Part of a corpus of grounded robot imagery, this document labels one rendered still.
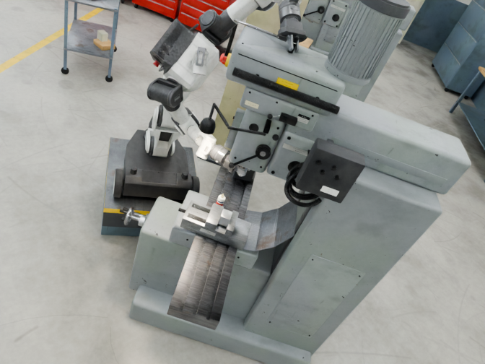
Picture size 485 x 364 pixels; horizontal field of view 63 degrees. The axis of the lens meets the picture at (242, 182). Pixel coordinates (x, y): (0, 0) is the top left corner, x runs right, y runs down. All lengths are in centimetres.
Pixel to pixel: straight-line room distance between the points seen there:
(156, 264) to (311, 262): 94
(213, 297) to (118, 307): 107
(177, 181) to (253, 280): 89
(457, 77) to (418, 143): 719
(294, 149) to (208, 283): 74
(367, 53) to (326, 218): 75
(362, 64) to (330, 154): 38
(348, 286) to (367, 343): 117
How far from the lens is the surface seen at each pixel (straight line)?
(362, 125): 176
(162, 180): 280
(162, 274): 256
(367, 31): 162
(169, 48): 208
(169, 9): 679
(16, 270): 303
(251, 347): 273
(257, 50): 162
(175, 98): 207
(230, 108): 386
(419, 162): 189
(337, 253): 207
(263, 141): 182
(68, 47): 481
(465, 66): 895
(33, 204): 339
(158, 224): 237
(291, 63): 163
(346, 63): 166
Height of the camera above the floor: 247
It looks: 39 degrees down
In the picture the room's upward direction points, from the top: 22 degrees clockwise
